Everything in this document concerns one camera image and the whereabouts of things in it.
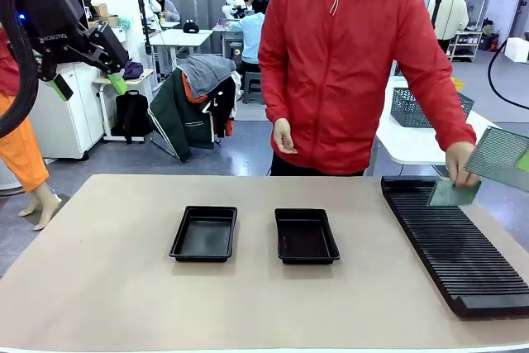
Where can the black cap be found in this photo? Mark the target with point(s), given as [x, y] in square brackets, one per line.
[191, 28]

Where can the dark green jacket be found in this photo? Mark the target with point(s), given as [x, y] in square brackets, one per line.
[177, 117]

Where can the small wooden top desk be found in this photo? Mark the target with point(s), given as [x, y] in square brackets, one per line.
[136, 78]

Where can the black jacket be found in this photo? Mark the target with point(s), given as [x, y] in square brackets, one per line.
[223, 101]

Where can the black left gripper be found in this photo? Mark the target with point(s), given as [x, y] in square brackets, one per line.
[53, 26]

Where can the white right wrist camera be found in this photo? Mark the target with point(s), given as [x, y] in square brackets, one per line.
[518, 49]

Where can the person's left hand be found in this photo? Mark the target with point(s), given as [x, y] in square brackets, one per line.
[460, 163]

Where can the person's right hand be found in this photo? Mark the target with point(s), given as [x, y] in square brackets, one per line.
[282, 136]

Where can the white background desk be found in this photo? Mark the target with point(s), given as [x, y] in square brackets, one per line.
[182, 36]

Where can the person in red jacket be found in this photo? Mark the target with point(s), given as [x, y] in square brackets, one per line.
[351, 59]

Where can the grey hoodie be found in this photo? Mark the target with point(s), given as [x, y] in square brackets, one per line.
[206, 72]

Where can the black slotted board rack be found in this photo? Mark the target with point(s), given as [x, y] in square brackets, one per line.
[463, 254]

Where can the grey mesh basket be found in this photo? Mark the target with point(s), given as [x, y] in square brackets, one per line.
[407, 109]

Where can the black backpack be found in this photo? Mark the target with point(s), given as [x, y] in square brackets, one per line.
[132, 115]

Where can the person in light blue shirt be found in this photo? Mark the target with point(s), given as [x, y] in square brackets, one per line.
[252, 39]

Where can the metal storage shelf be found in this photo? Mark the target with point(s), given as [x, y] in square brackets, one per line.
[465, 43]

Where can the cardboard box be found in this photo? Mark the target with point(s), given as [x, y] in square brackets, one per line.
[100, 10]
[113, 20]

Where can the grey plastic stool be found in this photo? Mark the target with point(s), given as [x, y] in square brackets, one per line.
[253, 88]

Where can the black ESD tray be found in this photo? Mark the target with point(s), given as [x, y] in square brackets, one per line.
[306, 239]
[204, 237]

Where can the person in beige top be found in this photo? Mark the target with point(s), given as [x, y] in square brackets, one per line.
[448, 18]

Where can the white cabinet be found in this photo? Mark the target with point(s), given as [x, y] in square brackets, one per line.
[70, 121]

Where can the white side table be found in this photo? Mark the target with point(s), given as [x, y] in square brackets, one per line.
[409, 146]

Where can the purple bag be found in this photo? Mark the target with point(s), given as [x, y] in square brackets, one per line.
[134, 70]

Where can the yellow bin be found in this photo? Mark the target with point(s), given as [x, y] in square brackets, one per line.
[458, 83]

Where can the seated person in grey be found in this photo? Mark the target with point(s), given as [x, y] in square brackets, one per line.
[167, 8]

